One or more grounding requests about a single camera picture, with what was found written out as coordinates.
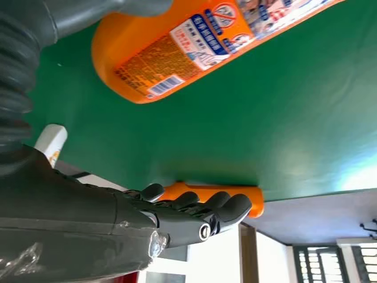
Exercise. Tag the brown wooden post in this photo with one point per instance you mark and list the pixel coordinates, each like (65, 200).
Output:
(249, 254)

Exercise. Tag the white bottle with yellow cap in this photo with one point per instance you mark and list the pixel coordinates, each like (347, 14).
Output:
(53, 140)

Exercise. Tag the black ceiling fixture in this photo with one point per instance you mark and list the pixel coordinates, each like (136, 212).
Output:
(369, 227)

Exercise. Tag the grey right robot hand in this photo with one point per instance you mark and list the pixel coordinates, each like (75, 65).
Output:
(73, 218)

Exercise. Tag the barred window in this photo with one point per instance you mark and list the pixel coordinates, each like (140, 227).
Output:
(366, 263)
(321, 265)

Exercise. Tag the green table mat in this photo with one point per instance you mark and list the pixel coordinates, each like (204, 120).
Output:
(235, 129)

